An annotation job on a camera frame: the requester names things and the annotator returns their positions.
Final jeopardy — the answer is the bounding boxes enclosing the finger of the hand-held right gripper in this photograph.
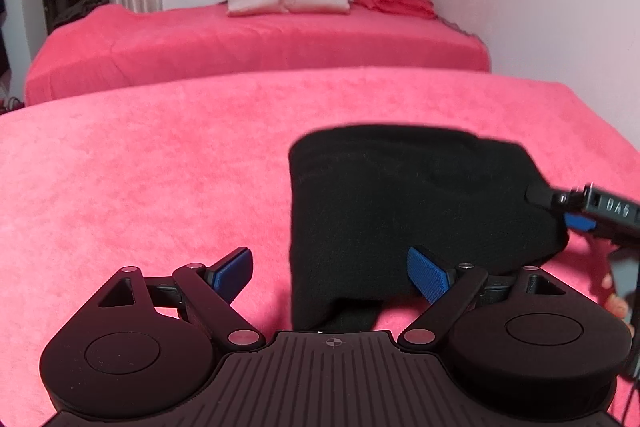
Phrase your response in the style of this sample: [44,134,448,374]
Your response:
[563,213,597,234]
[526,183,585,214]

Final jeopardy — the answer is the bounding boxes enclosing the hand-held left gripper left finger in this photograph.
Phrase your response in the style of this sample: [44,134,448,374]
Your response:
[95,247,267,351]

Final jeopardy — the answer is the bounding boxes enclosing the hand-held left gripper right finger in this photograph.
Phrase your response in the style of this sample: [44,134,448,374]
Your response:
[397,247,573,351]

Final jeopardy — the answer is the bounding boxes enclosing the black pants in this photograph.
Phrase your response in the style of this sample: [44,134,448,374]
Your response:
[288,124,570,334]

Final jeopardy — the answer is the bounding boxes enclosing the person's right hand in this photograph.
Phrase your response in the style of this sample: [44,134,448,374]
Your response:
[601,273,633,324]

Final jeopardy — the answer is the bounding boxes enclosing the pink bed blanket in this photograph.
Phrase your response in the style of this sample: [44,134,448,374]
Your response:
[0,67,640,427]

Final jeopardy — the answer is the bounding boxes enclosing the pink covered bed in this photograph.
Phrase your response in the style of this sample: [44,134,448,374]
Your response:
[24,3,492,106]

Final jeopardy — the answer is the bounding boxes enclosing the pale pink pillow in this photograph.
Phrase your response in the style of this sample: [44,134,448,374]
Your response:
[227,0,351,17]

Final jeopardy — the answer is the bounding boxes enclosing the hanging dark clothes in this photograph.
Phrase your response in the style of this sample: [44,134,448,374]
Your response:
[0,0,12,74]

